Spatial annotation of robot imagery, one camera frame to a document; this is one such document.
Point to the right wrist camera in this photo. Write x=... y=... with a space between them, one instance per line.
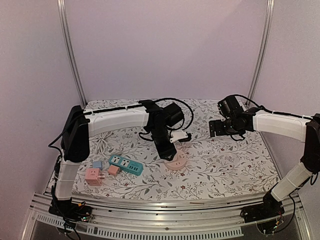
x=230 y=107

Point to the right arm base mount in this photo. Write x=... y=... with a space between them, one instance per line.
x=262 y=211

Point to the left aluminium frame post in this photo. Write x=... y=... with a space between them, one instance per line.
x=63 y=17

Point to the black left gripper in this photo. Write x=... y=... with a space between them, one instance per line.
x=167 y=151

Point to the white cube socket adapter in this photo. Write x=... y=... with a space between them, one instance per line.
x=180 y=159

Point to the aluminium frame post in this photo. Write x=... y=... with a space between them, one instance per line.
x=63 y=17
x=270 y=5

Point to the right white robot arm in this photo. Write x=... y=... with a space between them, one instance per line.
x=304 y=130

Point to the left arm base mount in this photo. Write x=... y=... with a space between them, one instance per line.
x=71 y=211

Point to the light blue usb charger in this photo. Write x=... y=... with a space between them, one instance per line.
x=97 y=165

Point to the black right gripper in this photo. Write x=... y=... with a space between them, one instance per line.
x=216 y=127

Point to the aluminium front rail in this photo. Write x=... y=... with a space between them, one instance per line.
x=205 y=219

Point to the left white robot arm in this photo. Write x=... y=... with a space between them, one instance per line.
x=81 y=125

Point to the pink cube socket adapter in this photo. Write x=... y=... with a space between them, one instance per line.
x=94 y=177

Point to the pink round power socket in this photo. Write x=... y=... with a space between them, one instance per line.
x=170 y=166

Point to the right aluminium frame post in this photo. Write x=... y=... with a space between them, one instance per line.
x=270 y=5

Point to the teal power strip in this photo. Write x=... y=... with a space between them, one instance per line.
x=126 y=165

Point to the orange usb charger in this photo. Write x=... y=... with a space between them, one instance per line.
x=114 y=170

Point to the floral patterned table mat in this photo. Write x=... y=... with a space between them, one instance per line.
x=216 y=167

